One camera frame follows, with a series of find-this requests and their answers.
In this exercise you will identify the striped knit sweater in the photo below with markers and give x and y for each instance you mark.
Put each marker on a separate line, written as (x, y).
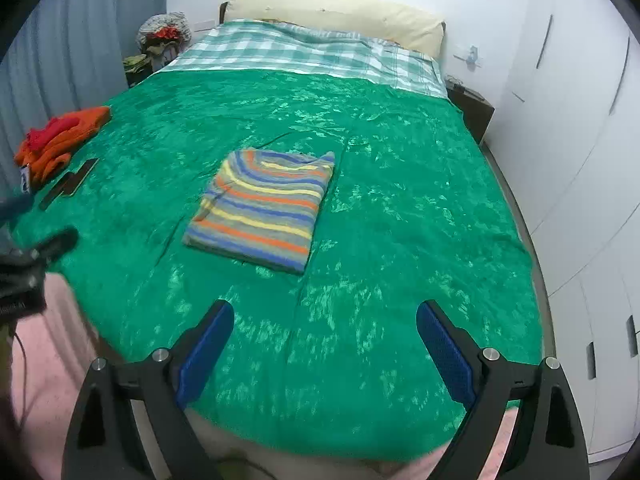
(262, 206)

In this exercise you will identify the white wardrobe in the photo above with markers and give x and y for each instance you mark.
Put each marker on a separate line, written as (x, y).
(566, 138)

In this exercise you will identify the cream pillow headboard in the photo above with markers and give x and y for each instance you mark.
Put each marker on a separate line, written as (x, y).
(410, 28)

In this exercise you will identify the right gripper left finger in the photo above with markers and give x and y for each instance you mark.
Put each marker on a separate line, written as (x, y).
(103, 441)

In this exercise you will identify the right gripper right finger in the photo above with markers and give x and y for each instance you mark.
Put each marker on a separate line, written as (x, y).
(547, 441)

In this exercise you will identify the dark bedside table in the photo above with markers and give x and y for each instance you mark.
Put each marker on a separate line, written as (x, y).
(476, 110)

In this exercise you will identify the green velvet bedspread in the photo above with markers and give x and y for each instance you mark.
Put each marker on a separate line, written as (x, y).
(327, 360)

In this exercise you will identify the orange red folded clothes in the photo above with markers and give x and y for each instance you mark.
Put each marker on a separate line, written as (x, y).
(48, 151)

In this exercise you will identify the wall socket fixture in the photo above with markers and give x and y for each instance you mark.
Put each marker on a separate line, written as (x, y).
(469, 56)

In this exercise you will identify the teal checked bed sheet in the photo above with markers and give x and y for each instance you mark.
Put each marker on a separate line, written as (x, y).
(260, 45)

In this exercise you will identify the grey blue curtain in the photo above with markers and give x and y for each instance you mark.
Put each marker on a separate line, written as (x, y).
(67, 56)

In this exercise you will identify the black flat remote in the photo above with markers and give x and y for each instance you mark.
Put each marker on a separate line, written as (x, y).
(68, 184)

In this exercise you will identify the clutter pile on nightstand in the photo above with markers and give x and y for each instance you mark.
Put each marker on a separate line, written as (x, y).
(160, 40)

